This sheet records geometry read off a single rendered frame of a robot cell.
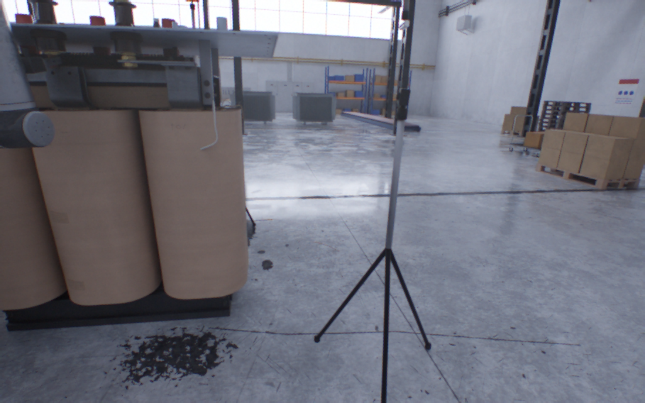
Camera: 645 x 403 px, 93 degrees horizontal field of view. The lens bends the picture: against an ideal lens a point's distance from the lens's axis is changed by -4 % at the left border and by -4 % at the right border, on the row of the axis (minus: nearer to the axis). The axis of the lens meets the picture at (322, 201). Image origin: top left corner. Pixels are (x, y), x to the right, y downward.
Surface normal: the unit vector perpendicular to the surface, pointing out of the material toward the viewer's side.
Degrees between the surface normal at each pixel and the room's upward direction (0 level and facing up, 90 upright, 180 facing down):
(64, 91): 90
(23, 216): 90
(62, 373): 0
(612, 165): 90
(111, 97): 90
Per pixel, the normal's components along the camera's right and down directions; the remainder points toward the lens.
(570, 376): 0.03, -0.95
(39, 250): 0.90, 0.16
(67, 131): 0.18, 0.31
